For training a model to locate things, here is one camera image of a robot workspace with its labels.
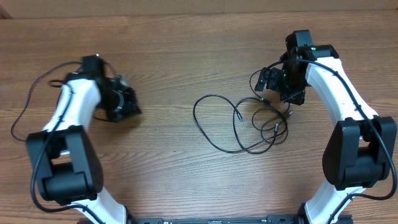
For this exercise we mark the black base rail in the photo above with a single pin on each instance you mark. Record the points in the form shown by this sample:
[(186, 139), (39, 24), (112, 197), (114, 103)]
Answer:
[(270, 219)]

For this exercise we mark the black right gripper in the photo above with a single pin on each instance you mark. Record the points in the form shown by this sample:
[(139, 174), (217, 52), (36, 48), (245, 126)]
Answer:
[(270, 82)]

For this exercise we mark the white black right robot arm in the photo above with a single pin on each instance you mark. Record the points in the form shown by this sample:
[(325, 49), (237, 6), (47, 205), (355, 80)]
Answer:
[(357, 161)]

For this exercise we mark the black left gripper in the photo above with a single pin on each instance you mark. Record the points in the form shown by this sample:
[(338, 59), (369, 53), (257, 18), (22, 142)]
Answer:
[(130, 104)]

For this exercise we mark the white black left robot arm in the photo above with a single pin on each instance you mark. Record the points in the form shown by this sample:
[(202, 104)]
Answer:
[(66, 172)]

